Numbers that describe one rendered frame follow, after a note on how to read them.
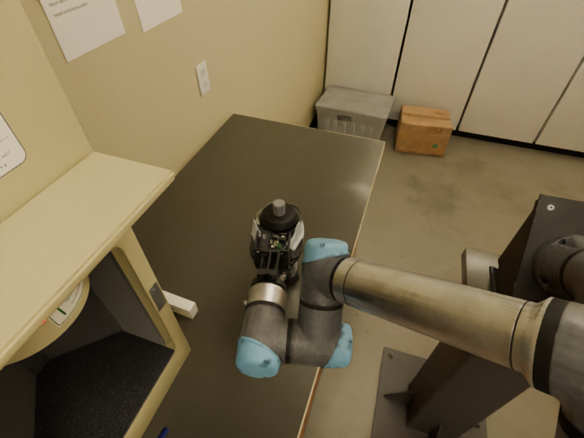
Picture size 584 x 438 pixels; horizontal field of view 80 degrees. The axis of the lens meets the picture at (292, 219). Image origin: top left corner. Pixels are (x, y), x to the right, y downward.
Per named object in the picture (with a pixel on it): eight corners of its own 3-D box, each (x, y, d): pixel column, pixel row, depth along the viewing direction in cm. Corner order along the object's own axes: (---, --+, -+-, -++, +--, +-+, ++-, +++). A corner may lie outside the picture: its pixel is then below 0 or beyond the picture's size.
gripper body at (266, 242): (292, 229, 72) (287, 277, 64) (292, 255, 78) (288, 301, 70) (255, 227, 73) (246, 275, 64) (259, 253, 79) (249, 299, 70)
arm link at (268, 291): (285, 322, 67) (243, 319, 68) (288, 301, 70) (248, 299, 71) (284, 301, 62) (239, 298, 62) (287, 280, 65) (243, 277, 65)
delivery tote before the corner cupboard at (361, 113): (313, 139, 313) (314, 104, 290) (326, 116, 340) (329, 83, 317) (379, 153, 298) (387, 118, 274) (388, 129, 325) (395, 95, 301)
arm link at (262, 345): (283, 382, 59) (234, 378, 60) (288, 323, 67) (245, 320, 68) (283, 364, 54) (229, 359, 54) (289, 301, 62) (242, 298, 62)
